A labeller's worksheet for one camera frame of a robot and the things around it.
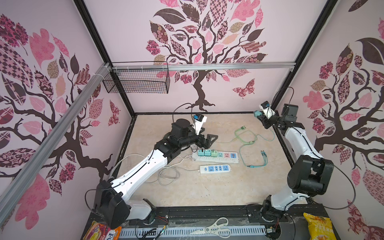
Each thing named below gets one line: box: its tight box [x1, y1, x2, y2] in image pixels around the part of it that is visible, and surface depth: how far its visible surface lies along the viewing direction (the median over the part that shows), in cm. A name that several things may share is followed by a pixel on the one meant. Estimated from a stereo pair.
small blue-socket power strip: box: [199, 164, 232, 174], surface depth 89 cm
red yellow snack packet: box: [82, 220, 122, 240], surface depth 68 cm
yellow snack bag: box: [303, 212, 337, 240], surface depth 68 cm
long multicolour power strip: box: [192, 151, 239, 164], surface depth 94 cm
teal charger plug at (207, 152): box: [204, 149, 212, 157], surface depth 92 cm
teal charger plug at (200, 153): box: [197, 149, 205, 157], surface depth 92 cm
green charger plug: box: [211, 150, 218, 158], surface depth 91 cm
